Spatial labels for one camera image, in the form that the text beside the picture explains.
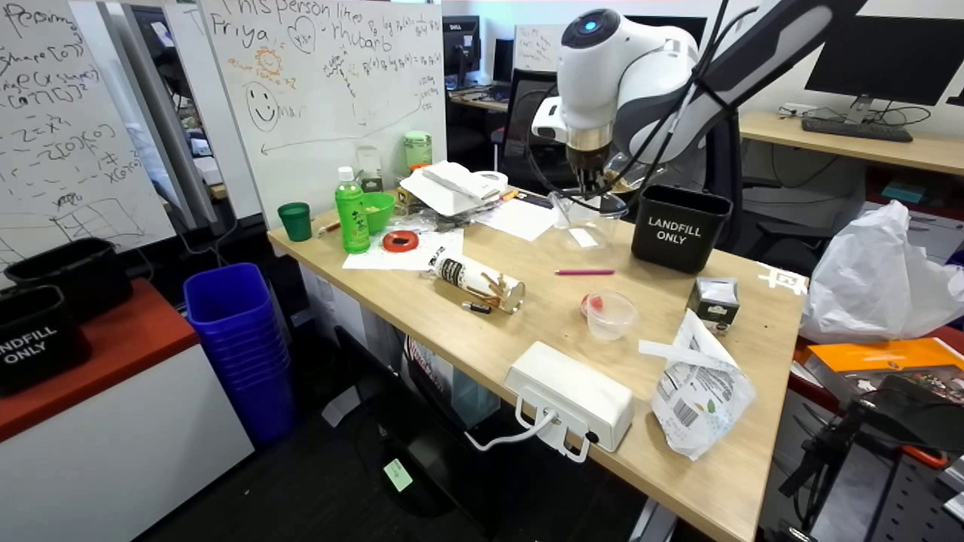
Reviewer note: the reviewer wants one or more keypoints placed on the black bin on cabinet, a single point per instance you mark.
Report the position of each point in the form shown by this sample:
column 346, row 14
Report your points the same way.
column 85, row 271
column 38, row 337

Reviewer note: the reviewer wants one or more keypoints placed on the green plastic bottle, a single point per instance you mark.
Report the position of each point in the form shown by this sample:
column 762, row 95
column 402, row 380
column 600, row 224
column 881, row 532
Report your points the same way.
column 349, row 212

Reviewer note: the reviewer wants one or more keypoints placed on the red ball in cup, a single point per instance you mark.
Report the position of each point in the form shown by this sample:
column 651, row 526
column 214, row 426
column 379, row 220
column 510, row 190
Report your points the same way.
column 611, row 316

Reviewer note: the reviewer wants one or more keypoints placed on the black computer monitor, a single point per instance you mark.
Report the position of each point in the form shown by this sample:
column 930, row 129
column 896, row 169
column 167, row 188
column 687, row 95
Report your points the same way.
column 883, row 59

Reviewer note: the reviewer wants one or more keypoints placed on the left whiteboard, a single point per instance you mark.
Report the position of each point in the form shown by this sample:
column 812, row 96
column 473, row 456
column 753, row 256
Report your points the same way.
column 68, row 166

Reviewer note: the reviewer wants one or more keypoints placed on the pink pen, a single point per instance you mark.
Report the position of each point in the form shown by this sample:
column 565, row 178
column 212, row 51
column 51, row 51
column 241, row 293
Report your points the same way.
column 581, row 271

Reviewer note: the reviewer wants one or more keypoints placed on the black landfill bin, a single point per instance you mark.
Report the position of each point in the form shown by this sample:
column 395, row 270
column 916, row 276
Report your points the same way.
column 679, row 228

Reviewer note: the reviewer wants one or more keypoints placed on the stack of blue bins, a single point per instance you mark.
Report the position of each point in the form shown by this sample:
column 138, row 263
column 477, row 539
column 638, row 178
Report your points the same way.
column 241, row 335

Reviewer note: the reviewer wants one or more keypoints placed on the white power box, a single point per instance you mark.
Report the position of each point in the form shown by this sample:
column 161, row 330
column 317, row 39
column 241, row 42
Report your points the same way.
column 567, row 403

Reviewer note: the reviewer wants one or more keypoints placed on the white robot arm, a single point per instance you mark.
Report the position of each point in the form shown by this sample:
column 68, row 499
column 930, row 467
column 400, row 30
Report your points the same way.
column 633, row 96

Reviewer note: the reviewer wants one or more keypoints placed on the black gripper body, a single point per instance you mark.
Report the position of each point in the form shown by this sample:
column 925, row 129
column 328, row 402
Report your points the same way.
column 598, row 174

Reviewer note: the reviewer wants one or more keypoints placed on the red topped white cabinet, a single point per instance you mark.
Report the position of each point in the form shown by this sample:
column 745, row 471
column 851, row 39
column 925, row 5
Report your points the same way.
column 117, row 443

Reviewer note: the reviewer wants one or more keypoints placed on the dark green cup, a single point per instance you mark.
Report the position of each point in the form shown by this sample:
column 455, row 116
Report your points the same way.
column 295, row 220

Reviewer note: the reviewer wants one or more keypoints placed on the black small box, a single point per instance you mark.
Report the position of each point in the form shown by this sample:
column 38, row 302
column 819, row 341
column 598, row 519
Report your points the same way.
column 714, row 299

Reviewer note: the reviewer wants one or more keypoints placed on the printed paper sheet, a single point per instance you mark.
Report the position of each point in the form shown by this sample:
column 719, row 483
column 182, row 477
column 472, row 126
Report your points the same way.
column 518, row 218

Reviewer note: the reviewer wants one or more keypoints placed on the red tape roll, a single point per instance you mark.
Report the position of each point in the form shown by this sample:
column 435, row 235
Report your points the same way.
column 402, row 241

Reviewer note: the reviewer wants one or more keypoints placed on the stack of white trays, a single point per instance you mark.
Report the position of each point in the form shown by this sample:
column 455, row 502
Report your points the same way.
column 450, row 188

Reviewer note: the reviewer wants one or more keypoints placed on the light green jar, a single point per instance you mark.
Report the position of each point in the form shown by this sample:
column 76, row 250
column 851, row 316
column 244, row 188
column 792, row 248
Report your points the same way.
column 416, row 149

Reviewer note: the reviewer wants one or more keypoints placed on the white paper sheet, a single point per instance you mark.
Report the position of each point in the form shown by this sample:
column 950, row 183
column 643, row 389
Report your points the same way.
column 407, row 260

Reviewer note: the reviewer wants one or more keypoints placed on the crumpled white packet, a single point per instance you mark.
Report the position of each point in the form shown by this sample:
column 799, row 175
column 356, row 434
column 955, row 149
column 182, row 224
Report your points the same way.
column 703, row 393

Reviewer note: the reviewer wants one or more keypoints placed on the large whiteboard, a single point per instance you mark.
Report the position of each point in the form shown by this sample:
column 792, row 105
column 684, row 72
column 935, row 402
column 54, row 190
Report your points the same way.
column 326, row 83

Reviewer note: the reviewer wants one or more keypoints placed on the white plastic bag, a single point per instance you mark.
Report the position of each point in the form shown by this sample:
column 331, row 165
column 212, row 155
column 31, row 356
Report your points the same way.
column 874, row 284

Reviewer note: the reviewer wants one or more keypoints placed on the orange folder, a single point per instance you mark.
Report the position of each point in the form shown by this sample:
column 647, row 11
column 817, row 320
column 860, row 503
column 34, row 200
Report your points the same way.
column 883, row 356

